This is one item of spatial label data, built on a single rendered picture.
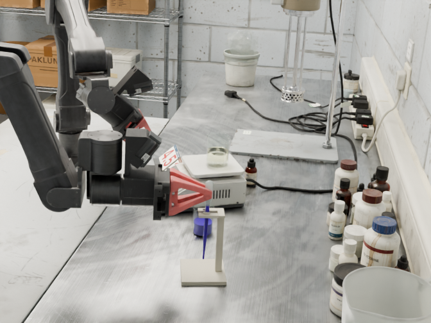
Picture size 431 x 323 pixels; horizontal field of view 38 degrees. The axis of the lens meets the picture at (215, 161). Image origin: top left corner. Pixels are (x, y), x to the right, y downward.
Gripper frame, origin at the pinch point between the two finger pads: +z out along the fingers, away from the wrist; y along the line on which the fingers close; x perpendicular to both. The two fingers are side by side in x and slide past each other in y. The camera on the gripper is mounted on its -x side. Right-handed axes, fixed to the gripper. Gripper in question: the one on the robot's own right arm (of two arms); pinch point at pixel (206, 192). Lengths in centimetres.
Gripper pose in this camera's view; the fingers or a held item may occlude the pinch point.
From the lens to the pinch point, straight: 108.9
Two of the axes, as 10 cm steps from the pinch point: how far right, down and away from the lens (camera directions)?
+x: -0.7, 9.3, 3.6
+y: -0.8, -3.7, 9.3
